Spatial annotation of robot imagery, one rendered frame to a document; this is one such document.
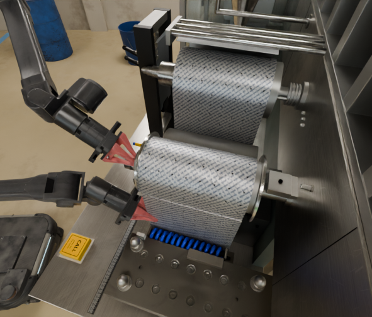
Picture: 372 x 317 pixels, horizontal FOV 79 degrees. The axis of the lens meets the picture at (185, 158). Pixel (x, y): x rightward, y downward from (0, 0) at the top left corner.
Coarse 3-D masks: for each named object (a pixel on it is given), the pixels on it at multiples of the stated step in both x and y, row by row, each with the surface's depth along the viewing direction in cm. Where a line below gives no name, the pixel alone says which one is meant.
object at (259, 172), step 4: (136, 160) 48; (260, 164) 46; (260, 168) 45; (256, 172) 44; (260, 172) 44; (256, 176) 44; (260, 176) 44; (256, 180) 44; (260, 180) 44; (256, 184) 44; (256, 188) 43; (252, 192) 44; (256, 192) 43; (252, 196) 44; (256, 196) 44; (252, 200) 44; (252, 204) 44; (248, 208) 45; (252, 208) 45; (248, 212) 47
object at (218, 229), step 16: (160, 208) 56; (176, 208) 53; (192, 208) 51; (160, 224) 64; (176, 224) 60; (192, 224) 57; (208, 224) 54; (224, 224) 52; (208, 240) 62; (224, 240) 59
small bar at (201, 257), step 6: (192, 252) 60; (198, 252) 60; (204, 252) 60; (192, 258) 59; (198, 258) 59; (204, 258) 59; (210, 258) 59; (216, 258) 59; (222, 258) 59; (210, 264) 58; (216, 264) 58; (222, 264) 58
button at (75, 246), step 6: (72, 234) 75; (72, 240) 74; (78, 240) 74; (84, 240) 74; (90, 240) 75; (66, 246) 72; (72, 246) 72; (78, 246) 73; (84, 246) 73; (60, 252) 71; (66, 252) 71; (72, 252) 71; (78, 252) 71; (84, 252) 73; (72, 258) 71; (78, 258) 70
